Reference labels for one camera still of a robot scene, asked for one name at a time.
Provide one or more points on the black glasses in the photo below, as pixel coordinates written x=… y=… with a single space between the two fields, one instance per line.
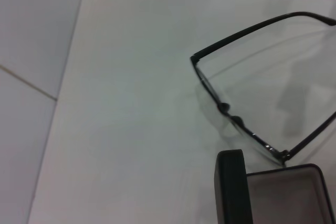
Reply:
x=224 y=107

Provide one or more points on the black glasses case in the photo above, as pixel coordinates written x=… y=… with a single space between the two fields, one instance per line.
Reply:
x=231 y=187

